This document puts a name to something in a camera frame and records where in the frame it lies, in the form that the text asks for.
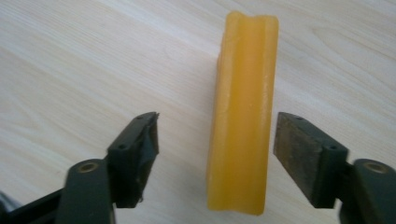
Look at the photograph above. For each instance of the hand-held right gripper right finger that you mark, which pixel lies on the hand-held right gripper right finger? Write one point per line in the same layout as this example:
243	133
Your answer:
323	165

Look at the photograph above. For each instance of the yellow soap bar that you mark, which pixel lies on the yellow soap bar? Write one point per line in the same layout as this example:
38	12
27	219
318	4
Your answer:
241	124

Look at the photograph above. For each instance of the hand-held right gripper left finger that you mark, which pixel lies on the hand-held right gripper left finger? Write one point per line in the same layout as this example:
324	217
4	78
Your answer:
130	161

